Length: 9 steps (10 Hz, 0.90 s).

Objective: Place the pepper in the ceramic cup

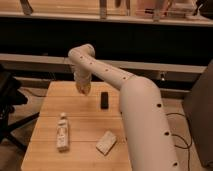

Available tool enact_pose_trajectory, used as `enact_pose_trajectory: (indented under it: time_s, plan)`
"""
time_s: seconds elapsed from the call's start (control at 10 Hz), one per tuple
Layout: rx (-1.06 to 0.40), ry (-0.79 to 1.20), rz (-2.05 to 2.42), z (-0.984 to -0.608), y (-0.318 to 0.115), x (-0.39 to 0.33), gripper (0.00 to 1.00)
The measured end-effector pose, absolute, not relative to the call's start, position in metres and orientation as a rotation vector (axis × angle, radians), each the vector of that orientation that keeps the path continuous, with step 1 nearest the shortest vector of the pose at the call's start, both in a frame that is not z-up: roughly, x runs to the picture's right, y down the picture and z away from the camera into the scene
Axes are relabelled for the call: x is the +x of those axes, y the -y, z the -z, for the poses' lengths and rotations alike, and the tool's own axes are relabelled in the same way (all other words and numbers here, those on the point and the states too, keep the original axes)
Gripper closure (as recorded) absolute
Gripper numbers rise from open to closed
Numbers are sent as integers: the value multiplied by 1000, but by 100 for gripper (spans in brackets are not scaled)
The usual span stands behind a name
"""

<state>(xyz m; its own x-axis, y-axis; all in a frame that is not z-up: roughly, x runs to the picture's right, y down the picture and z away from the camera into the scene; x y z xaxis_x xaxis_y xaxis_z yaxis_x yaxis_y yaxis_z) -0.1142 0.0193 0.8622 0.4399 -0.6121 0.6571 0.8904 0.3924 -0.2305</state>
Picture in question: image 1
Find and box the wooden shelf with clutter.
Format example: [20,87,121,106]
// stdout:
[0,0,213,27]

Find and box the white plastic bottle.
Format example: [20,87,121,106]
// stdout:
[56,113,69,151]

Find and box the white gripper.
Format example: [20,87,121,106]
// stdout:
[74,66,92,95]

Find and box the dark cabinet at right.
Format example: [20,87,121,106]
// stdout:
[182,59,213,170]

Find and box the black office chair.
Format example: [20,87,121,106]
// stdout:
[0,64,39,151]

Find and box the black floor cable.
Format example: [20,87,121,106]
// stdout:
[165,112,193,171]

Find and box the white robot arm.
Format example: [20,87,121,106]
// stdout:
[68,44,181,171]

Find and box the small black rectangular block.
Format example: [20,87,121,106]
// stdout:
[101,92,109,109]

